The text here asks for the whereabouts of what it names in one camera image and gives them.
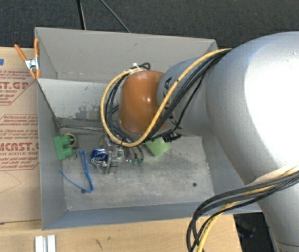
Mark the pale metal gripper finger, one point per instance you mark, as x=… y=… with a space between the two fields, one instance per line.
x=116 y=157
x=109 y=164

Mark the crushed blue can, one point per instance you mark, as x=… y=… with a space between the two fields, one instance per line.
x=99 y=156

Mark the clear glass thing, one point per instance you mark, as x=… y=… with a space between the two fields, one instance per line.
x=104 y=142

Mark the pale green cup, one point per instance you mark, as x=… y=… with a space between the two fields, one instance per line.
x=157 y=147

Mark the grey metal bin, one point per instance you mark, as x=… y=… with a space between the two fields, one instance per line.
x=152 y=182

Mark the green double-cylinder plastic toy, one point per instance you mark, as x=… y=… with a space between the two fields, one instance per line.
x=61 y=147

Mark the brown cardboard board, red print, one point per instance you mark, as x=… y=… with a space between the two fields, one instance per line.
x=12 y=188

